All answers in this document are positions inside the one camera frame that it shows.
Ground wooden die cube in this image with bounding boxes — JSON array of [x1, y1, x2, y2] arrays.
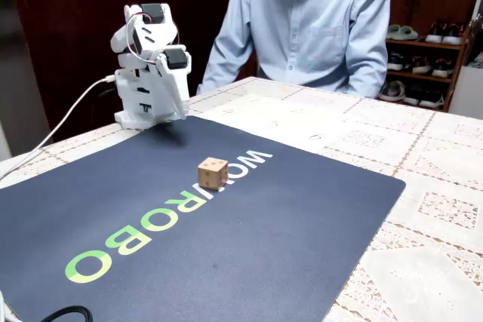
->
[[197, 156, 229, 191]]

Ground white paper with numbers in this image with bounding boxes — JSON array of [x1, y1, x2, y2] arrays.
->
[[190, 92, 354, 154]]

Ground dark blue WOWROBO mat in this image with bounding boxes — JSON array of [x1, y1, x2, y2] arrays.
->
[[0, 115, 407, 322]]

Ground person in light blue shirt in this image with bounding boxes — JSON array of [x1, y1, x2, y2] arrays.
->
[[195, 0, 392, 99]]

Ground grey sandal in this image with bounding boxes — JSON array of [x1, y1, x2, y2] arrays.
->
[[378, 80, 407, 103]]

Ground black white sneaker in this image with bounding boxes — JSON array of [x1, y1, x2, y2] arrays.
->
[[387, 51, 411, 72], [431, 57, 454, 78], [418, 87, 445, 109], [425, 21, 445, 44], [411, 55, 433, 75], [441, 23, 464, 46], [402, 83, 424, 106]]

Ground white lace tablecloth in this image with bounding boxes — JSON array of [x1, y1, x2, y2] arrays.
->
[[0, 75, 483, 322]]

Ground wooden shoe rack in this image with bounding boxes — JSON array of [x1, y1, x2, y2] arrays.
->
[[379, 23, 473, 112]]

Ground white box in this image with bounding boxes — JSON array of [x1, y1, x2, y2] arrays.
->
[[448, 63, 483, 120]]

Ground white USB cable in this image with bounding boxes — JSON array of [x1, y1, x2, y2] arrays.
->
[[0, 75, 117, 182]]

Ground black camera cable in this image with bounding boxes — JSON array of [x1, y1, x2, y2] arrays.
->
[[39, 305, 94, 322]]

